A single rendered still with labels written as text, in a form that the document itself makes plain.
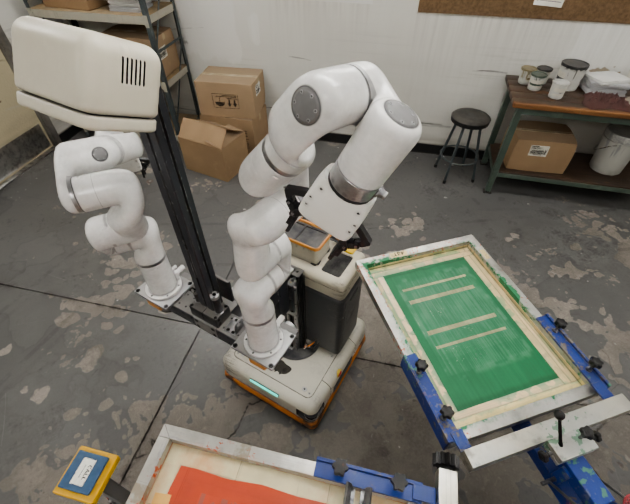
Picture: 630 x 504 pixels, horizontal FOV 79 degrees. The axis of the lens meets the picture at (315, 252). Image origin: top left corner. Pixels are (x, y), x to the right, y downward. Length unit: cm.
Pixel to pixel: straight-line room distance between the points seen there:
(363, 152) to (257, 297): 59
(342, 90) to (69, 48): 43
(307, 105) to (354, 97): 6
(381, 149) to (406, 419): 205
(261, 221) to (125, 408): 201
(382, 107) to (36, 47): 55
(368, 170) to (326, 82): 12
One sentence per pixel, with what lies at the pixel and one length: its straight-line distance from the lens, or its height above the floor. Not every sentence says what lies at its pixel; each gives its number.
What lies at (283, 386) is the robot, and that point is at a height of 28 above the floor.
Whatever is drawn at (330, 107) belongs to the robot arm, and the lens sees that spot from 47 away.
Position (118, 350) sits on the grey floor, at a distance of 284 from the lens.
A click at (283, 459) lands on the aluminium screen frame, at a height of 99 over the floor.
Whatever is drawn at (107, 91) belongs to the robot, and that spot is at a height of 195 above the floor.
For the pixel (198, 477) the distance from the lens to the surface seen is 133.
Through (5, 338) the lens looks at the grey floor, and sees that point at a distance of 330.
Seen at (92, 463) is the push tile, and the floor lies 97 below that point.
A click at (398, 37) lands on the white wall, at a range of 399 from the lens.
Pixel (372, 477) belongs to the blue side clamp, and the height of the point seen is 100.
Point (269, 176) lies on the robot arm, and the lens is 66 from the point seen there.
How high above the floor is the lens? 220
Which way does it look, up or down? 46 degrees down
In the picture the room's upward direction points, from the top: straight up
